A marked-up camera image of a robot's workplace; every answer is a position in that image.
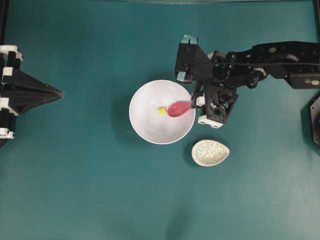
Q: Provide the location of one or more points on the yellow hexagonal prism block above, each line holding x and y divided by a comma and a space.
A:
162, 110

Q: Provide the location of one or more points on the red plastic spoon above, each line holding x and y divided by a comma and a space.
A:
179, 108

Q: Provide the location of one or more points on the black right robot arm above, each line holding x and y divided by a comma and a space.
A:
296, 62

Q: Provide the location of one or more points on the speckled ceramic spoon rest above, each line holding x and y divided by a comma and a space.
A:
208, 153

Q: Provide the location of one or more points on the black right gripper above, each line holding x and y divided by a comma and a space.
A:
215, 76

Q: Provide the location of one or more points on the black frame rail right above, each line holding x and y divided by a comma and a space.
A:
316, 9

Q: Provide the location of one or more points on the black frame rail left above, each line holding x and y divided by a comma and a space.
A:
4, 8

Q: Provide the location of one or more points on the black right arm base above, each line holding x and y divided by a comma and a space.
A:
310, 122

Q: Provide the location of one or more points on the white round bowl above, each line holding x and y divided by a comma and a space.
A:
149, 123

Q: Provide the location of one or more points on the black frame rail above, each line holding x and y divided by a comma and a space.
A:
4, 8
316, 9

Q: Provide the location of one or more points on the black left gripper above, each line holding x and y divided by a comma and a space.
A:
11, 107

